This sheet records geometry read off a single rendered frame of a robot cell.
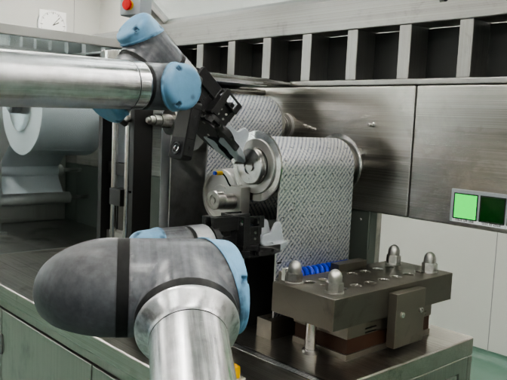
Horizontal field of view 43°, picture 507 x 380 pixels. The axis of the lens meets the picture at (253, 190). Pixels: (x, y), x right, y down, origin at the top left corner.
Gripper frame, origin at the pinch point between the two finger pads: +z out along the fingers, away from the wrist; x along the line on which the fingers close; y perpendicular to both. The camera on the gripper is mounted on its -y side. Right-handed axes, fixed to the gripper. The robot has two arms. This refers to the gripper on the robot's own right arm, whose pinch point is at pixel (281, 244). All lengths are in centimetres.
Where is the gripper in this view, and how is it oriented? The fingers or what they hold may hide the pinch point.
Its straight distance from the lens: 134.5
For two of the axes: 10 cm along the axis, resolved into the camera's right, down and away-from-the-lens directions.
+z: 7.4, -0.4, 6.7
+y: 0.5, -9.9, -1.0
